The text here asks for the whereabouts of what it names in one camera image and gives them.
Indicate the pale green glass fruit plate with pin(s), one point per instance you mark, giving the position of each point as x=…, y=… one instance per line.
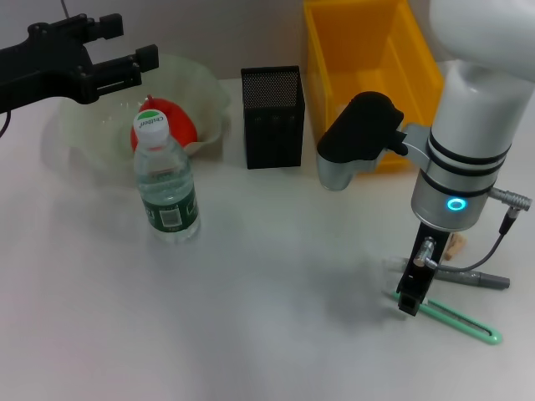
x=196, y=83

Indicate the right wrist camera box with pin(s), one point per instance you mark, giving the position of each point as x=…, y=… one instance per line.
x=359, y=129

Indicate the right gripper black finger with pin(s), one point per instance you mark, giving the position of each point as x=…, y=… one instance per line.
x=409, y=306

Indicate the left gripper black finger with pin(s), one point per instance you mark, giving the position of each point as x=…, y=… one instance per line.
x=110, y=27
x=121, y=73

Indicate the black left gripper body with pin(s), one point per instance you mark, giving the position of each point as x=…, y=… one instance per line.
x=46, y=67

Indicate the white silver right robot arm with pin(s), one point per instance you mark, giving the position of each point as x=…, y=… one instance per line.
x=480, y=104

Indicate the grey marker pen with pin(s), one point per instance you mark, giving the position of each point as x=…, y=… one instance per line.
x=480, y=277

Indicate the beige eraser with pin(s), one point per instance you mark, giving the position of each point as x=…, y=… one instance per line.
x=456, y=246

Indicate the yellow plastic bin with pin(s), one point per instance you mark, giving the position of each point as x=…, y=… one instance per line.
x=355, y=42

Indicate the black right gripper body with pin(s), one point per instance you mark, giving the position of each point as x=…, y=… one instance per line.
x=416, y=284

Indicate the clear green-label water bottle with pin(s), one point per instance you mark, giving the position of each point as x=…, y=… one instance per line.
x=167, y=188

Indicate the mint green utility knife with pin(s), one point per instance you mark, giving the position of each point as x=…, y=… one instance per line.
x=460, y=321

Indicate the black mesh pen holder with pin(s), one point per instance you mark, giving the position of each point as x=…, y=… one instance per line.
x=273, y=121

